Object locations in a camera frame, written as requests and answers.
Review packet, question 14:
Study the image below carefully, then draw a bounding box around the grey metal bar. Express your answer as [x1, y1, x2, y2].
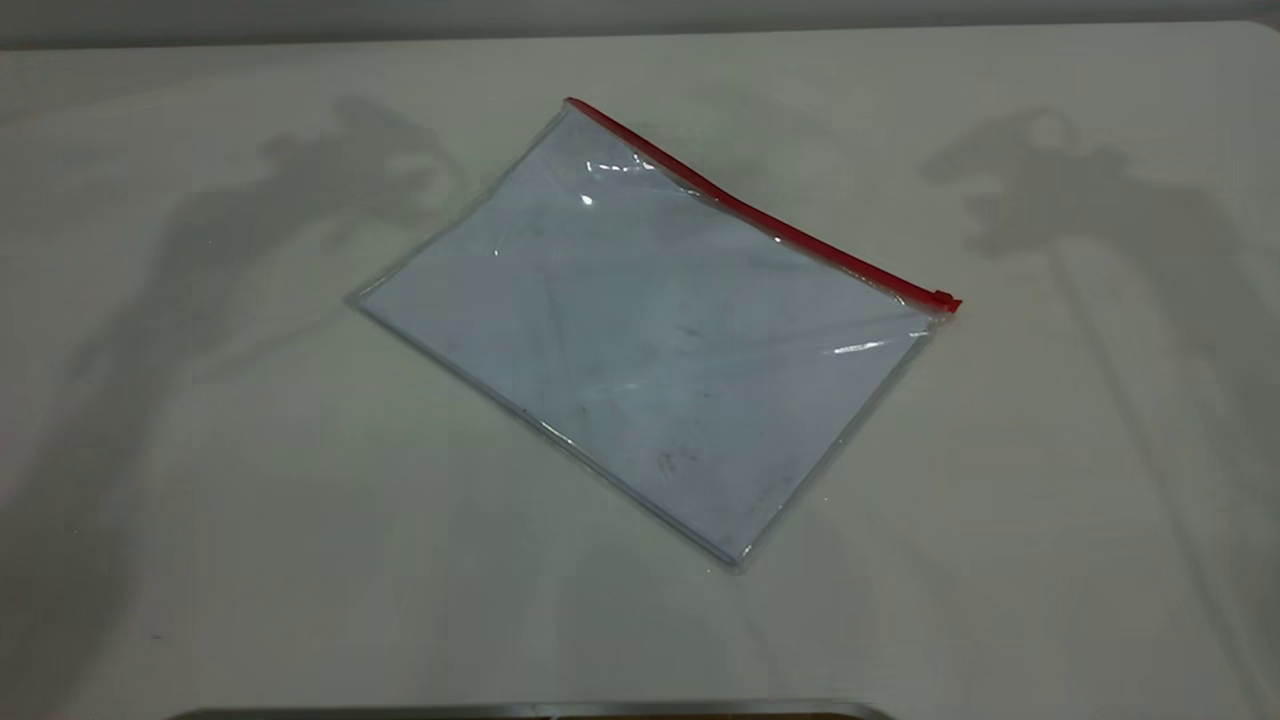
[168, 698, 898, 720]

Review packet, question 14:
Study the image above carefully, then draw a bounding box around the clear plastic zip bag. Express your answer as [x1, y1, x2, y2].
[345, 96, 964, 575]

